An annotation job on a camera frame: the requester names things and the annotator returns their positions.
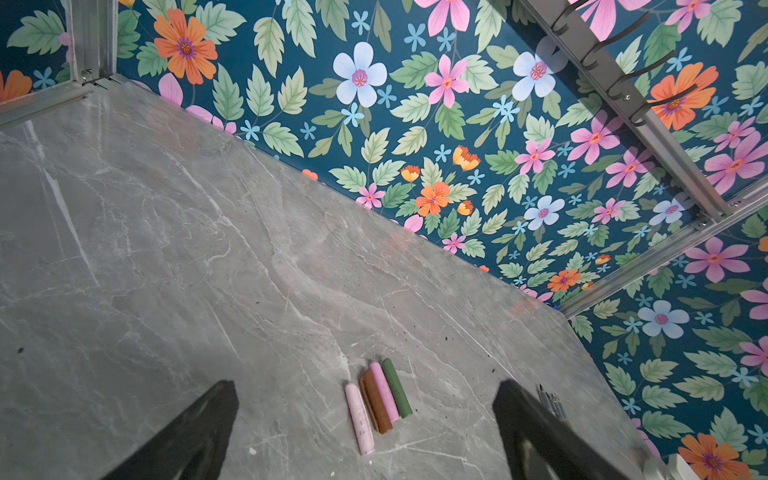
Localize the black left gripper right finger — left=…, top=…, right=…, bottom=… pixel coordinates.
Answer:
left=492, top=379, right=627, bottom=480

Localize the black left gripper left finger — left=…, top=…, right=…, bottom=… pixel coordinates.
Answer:
left=105, top=380, right=239, bottom=480

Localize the green pen cap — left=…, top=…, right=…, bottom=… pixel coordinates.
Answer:
left=381, top=358, right=413, bottom=419

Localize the brown pen cap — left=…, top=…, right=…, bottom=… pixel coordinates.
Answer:
left=359, top=369, right=393, bottom=435

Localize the light pink pen cap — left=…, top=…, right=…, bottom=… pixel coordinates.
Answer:
left=344, top=382, right=375, bottom=456

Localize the beige pen body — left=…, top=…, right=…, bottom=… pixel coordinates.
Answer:
left=536, top=384, right=556, bottom=415

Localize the white rectangular box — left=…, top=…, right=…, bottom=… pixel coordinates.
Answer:
left=642, top=454, right=699, bottom=480

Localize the black hook rail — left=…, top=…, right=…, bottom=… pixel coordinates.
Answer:
left=548, top=0, right=703, bottom=127

